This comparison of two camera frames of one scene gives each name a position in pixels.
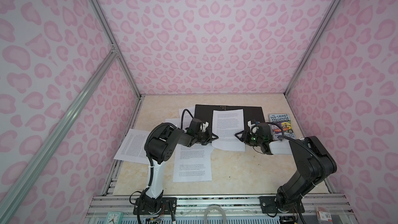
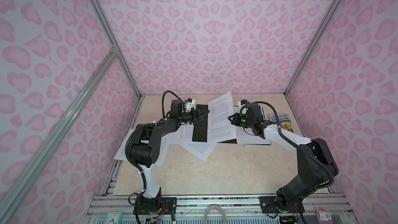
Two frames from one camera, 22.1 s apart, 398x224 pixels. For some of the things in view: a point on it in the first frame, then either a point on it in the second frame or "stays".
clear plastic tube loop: x=213 y=206 stays
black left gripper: x=209 y=138 → x=195 y=120
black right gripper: x=244 y=136 → x=238 y=115
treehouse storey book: x=284 y=120 stays
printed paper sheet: x=192 y=163 → x=219 y=127
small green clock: x=114 y=218 stays
